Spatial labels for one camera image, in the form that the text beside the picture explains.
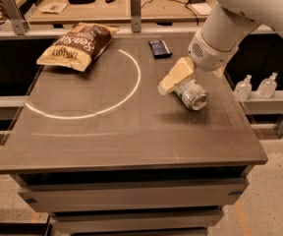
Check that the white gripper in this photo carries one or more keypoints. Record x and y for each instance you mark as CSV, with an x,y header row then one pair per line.
x,y
209,57

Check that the silver green 7up can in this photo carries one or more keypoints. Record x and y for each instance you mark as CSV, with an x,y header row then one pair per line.
x,y
193,95

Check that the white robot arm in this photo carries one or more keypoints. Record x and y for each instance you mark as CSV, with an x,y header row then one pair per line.
x,y
216,42

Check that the clear plastic bottle left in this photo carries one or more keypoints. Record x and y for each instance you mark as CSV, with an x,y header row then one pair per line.
x,y
243,89

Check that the clear plastic bottle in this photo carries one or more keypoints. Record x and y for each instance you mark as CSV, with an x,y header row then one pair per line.
x,y
267,87
243,89

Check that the dark blue snack packet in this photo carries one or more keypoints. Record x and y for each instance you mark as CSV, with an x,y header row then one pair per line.
x,y
159,49

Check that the white paper sheet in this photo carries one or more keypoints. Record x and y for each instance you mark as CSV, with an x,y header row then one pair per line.
x,y
202,8

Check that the clear plastic bottle right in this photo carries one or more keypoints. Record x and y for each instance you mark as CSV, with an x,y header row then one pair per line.
x,y
267,87

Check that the brown yellow chip bag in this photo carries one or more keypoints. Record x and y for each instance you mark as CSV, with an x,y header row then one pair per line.
x,y
79,47

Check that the dark pouch on back table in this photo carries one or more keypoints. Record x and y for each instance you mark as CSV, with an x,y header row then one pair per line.
x,y
80,2

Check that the beige paper packet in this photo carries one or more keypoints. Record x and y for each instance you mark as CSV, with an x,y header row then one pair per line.
x,y
54,8

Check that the grey drawer cabinet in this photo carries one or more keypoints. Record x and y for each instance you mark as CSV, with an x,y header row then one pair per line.
x,y
136,200

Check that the middle metal bracket post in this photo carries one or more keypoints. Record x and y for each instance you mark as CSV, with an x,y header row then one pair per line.
x,y
136,15

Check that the metal bracket post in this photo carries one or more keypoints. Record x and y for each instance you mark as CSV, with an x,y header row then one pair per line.
x,y
136,15
18,22

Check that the left metal bracket post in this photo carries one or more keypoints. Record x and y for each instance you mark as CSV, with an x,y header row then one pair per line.
x,y
18,22

